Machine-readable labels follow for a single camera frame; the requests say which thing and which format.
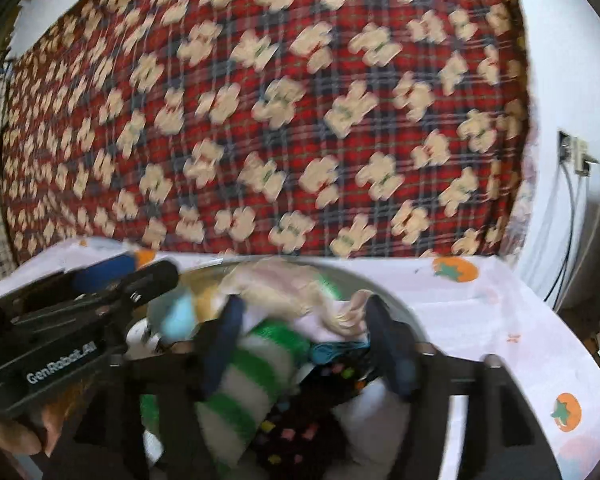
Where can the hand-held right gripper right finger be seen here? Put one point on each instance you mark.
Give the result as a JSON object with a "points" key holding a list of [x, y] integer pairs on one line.
{"points": [[385, 340]]}

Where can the green white striped sock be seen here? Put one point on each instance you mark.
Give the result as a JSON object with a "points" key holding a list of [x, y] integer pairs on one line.
{"points": [[260, 360]]}

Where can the pale blue cloth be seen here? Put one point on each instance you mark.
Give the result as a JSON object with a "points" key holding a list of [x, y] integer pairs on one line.
{"points": [[177, 320]]}

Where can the teal sock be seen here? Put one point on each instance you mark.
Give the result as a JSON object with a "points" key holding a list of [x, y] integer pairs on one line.
{"points": [[330, 352]]}

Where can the tan cloth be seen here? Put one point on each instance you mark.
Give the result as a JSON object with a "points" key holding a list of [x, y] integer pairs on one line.
{"points": [[212, 305]]}

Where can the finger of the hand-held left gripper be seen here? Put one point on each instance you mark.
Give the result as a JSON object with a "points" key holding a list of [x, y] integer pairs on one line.
{"points": [[102, 272]]}

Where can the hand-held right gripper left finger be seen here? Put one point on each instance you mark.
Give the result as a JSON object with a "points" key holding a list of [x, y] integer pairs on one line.
{"points": [[225, 340]]}

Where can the persimmon print tablecloth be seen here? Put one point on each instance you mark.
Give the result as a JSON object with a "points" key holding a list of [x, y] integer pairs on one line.
{"points": [[480, 320]]}

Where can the grey appliance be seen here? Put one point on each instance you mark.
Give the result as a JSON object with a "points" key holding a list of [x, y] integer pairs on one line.
{"points": [[591, 260]]}

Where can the red plaid bear blanket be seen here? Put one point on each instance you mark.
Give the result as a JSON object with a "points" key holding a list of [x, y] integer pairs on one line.
{"points": [[280, 110]]}

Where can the round metal tin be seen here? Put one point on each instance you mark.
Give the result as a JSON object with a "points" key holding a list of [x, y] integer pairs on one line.
{"points": [[405, 310]]}

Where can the wall power socket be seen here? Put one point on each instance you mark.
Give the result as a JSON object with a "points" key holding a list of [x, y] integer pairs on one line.
{"points": [[577, 152]]}

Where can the person's left hand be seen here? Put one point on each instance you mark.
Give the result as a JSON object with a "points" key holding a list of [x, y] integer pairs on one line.
{"points": [[17, 435]]}

